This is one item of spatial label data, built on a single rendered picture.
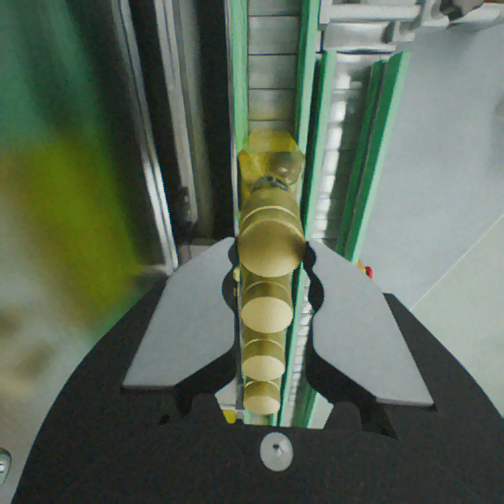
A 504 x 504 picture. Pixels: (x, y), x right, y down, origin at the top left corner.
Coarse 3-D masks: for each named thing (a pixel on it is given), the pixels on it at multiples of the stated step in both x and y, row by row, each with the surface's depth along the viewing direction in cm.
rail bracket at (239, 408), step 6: (240, 378) 69; (240, 384) 67; (240, 390) 66; (240, 396) 65; (240, 402) 63; (222, 408) 63; (228, 408) 63; (234, 408) 63; (240, 408) 62; (240, 414) 61; (240, 420) 60
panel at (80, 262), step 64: (0, 0) 10; (64, 0) 14; (128, 0) 19; (0, 64) 11; (64, 64) 14; (128, 64) 21; (0, 128) 11; (64, 128) 14; (128, 128) 21; (0, 192) 11; (64, 192) 15; (128, 192) 22; (0, 256) 11; (64, 256) 15; (128, 256) 22; (0, 320) 11; (64, 320) 15; (0, 384) 11; (0, 448) 11
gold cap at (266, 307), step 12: (252, 276) 17; (264, 276) 16; (288, 276) 18; (252, 288) 16; (264, 288) 15; (276, 288) 15; (288, 288) 17; (252, 300) 15; (264, 300) 15; (276, 300) 15; (288, 300) 15; (252, 312) 15; (264, 312) 15; (276, 312) 15; (288, 312) 15; (252, 324) 16; (264, 324) 16; (276, 324) 16; (288, 324) 16
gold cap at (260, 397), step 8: (248, 384) 22; (256, 384) 22; (264, 384) 22; (272, 384) 22; (248, 392) 22; (256, 392) 21; (264, 392) 21; (272, 392) 21; (248, 400) 21; (256, 400) 21; (264, 400) 21; (272, 400) 21; (248, 408) 22; (256, 408) 22; (264, 408) 22; (272, 408) 22
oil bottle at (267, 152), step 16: (256, 144) 22; (272, 144) 22; (288, 144) 22; (240, 160) 19; (256, 160) 18; (272, 160) 18; (288, 160) 18; (304, 160) 19; (240, 176) 18; (256, 176) 18; (272, 176) 18; (288, 176) 18; (240, 192) 19; (240, 208) 20
